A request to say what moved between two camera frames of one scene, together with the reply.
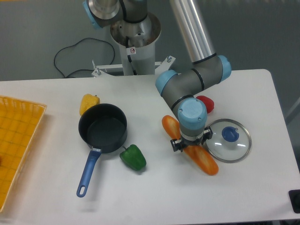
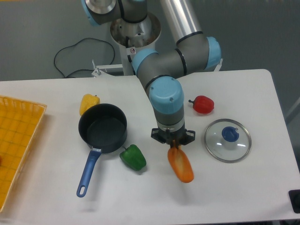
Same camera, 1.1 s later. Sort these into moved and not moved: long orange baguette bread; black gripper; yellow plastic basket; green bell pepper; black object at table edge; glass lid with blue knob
Moved: black gripper; long orange baguette bread
Not moved: glass lid with blue knob; black object at table edge; yellow plastic basket; green bell pepper
